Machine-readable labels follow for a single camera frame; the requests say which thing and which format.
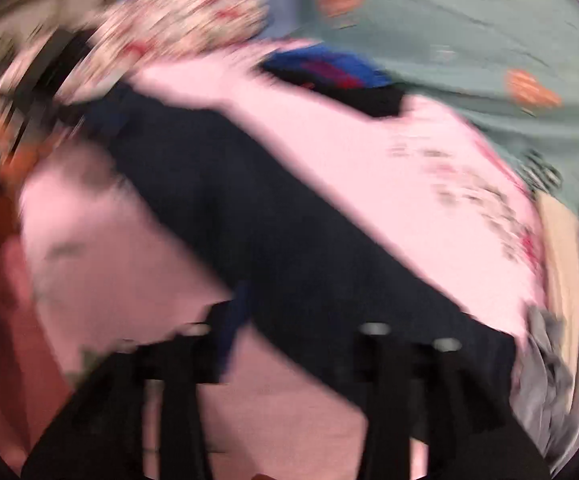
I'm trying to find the pink floral bed sheet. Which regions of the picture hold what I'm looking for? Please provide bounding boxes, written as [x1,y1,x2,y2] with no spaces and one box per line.
[21,49,538,479]

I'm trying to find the red floral pillow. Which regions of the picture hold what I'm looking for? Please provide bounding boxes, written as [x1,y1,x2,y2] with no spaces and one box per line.
[57,0,270,102]

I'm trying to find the grey crumpled cloth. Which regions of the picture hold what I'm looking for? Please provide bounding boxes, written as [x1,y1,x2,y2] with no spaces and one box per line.
[511,306,579,472]

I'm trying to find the dark navy pants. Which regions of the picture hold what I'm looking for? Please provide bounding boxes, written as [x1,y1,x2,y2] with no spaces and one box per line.
[59,84,516,405]

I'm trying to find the folded blue red garment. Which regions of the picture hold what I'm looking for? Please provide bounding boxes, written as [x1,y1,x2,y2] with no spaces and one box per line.
[261,44,393,89]

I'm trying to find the folded black garment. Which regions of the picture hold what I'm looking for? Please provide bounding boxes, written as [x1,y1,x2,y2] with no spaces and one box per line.
[266,70,405,118]

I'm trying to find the teal heart blanket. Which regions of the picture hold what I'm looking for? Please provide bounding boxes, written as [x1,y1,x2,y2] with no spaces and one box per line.
[301,0,579,210]

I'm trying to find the pink sweater of person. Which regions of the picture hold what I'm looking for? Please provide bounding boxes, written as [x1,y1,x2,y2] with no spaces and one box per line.
[0,234,71,472]

